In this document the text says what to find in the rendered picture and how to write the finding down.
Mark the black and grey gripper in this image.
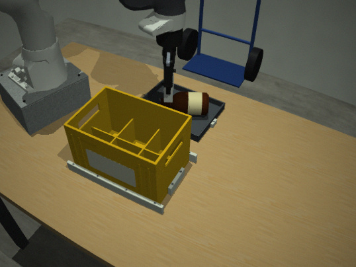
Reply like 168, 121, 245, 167
156, 28, 183, 102

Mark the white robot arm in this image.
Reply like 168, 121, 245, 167
0, 0, 186, 94

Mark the yellow plastic crate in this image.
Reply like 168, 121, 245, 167
64, 86, 192, 204

